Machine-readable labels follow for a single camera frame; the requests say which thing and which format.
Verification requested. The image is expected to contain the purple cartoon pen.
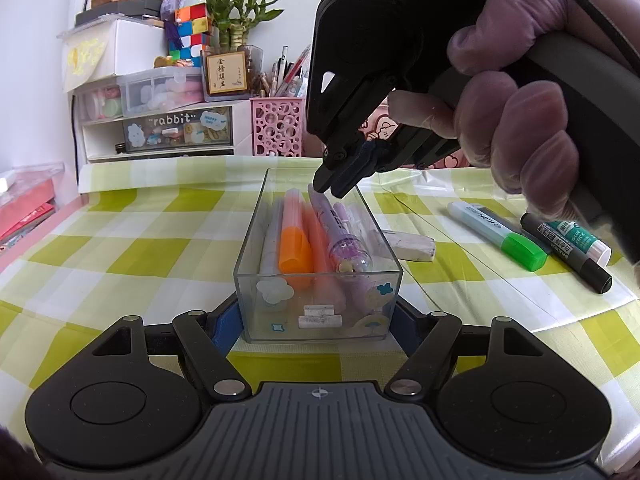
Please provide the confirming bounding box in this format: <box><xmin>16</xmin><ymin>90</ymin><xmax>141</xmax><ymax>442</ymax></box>
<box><xmin>308</xmin><ymin>184</ymin><xmax>372</xmax><ymax>273</ymax></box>

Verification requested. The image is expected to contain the pink orange tall highlighter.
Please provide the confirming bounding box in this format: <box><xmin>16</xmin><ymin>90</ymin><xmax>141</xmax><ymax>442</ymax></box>
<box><xmin>278</xmin><ymin>188</ymin><xmax>314</xmax><ymax>292</ymax></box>

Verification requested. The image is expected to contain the clear acrylic organizer box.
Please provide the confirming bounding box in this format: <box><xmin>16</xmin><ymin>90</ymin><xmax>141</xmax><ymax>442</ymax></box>
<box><xmin>233</xmin><ymin>168</ymin><xmax>402</xmax><ymax>342</ymax></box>

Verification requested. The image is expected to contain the green cap highlighter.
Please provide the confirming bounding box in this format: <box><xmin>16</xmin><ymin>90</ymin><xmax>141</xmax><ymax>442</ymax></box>
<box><xmin>447</xmin><ymin>202</ymin><xmax>547</xmax><ymax>272</ymax></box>

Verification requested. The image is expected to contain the black marker pen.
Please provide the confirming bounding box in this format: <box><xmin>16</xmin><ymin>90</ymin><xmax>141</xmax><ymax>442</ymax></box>
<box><xmin>520</xmin><ymin>212</ymin><xmax>613</xmax><ymax>294</ymax></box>

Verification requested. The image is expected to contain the gloved right hand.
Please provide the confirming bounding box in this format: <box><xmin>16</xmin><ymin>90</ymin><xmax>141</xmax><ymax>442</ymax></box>
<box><xmin>387</xmin><ymin>0</ymin><xmax>625</xmax><ymax>220</ymax></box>

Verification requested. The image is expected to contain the pink cat pencil case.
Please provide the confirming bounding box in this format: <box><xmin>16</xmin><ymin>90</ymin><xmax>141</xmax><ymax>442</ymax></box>
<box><xmin>359</xmin><ymin>100</ymin><xmax>471</xmax><ymax>169</ymax></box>

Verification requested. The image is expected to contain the pink perforated pen holder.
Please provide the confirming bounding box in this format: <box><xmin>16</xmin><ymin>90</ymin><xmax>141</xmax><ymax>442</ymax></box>
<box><xmin>250</xmin><ymin>98</ymin><xmax>306</xmax><ymax>157</ymax></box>

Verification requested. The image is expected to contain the grey kneaded eraser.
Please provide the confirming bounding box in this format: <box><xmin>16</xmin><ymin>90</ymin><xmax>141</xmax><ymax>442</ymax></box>
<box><xmin>383</xmin><ymin>230</ymin><xmax>436</xmax><ymax>262</ymax></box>

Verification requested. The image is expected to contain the green checked tablecloth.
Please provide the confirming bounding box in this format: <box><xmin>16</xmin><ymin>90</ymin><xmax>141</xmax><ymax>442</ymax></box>
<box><xmin>1</xmin><ymin>156</ymin><xmax>639</xmax><ymax>471</ymax></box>

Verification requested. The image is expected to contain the lucky bamboo plant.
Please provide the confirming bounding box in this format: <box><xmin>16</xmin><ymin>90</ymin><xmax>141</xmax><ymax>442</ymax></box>
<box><xmin>198</xmin><ymin>0</ymin><xmax>284</xmax><ymax>53</ymax></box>

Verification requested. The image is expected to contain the wooden framed calligraphy sign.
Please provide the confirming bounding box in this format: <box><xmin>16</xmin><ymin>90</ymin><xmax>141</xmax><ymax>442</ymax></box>
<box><xmin>203</xmin><ymin>51</ymin><xmax>248</xmax><ymax>96</ymax></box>

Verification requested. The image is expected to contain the colourful rubik cube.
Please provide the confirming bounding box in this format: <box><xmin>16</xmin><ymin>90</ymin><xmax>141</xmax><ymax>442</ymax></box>
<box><xmin>165</xmin><ymin>3</ymin><xmax>214</xmax><ymax>67</ymax></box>

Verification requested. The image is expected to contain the white desktop drawer unit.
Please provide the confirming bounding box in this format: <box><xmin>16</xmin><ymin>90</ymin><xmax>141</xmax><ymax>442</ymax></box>
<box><xmin>60</xmin><ymin>15</ymin><xmax>253</xmax><ymax>164</ymax></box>

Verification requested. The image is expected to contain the white green glue stick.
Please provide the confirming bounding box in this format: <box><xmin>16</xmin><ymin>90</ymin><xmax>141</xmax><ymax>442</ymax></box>
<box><xmin>548</xmin><ymin>220</ymin><xmax>612</xmax><ymax>266</ymax></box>

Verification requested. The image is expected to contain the clear plastic storage drawer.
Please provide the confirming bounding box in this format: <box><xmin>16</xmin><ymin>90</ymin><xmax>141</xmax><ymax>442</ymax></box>
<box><xmin>76</xmin><ymin>66</ymin><xmax>204</xmax><ymax>124</ymax></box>

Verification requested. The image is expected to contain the black flat box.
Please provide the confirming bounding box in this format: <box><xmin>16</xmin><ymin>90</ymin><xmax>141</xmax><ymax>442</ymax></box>
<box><xmin>75</xmin><ymin>0</ymin><xmax>162</xmax><ymax>27</ymax></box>

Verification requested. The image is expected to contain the pink folder stack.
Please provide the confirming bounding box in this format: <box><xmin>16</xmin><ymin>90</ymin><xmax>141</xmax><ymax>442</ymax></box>
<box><xmin>1</xmin><ymin>162</ymin><xmax>64</xmax><ymax>254</ymax></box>

